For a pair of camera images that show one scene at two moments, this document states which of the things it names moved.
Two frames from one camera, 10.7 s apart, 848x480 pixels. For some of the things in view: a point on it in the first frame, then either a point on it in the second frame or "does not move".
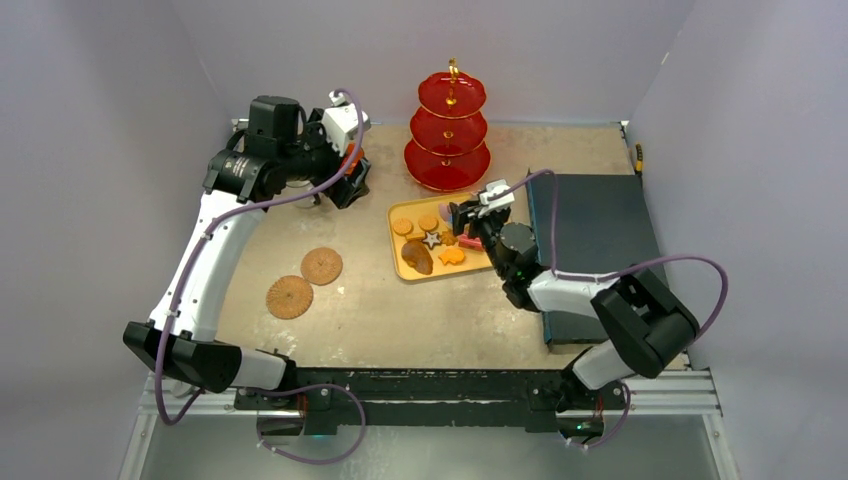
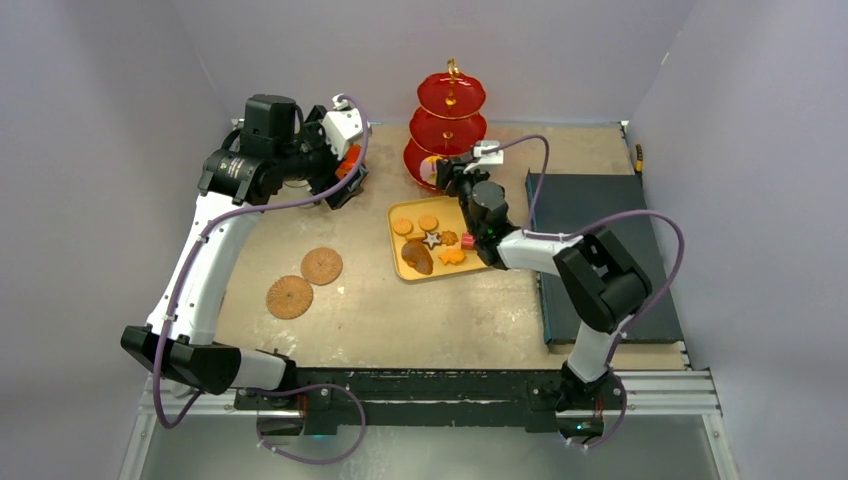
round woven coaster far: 321,266 does not move
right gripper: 477,220 -> 452,176
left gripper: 341,190 does not move
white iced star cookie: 431,239 does not move
